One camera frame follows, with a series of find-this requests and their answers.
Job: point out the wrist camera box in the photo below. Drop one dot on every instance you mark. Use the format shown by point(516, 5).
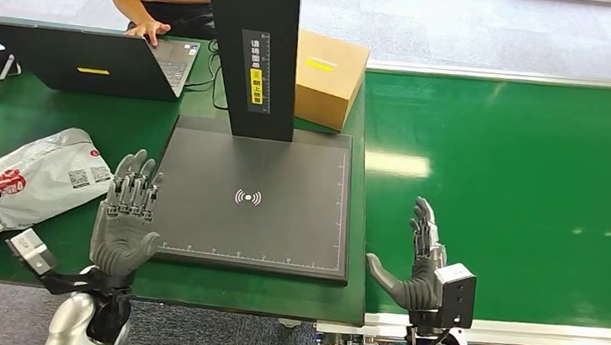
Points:
point(456, 295)
point(32, 251)

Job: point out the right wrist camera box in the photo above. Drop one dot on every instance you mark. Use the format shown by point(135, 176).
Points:
point(456, 295)

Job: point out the grey courier bag red print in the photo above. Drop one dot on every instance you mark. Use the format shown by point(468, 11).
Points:
point(29, 189)

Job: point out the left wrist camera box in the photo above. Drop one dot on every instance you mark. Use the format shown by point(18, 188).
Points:
point(32, 251)

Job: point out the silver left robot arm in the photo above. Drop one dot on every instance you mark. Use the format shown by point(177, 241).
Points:
point(70, 322)

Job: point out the green conveyor belt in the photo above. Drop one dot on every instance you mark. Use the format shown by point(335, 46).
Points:
point(561, 190)

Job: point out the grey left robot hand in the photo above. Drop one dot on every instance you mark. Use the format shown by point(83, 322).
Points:
point(119, 243)

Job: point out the brown cardboard box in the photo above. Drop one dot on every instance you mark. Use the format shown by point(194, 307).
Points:
point(325, 83)

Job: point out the dark laptop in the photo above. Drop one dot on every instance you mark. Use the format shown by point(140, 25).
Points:
point(81, 63)

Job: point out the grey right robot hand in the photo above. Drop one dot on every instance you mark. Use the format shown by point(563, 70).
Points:
point(420, 288)

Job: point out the black inbound scanner machine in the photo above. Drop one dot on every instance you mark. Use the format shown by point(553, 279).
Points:
point(257, 206)

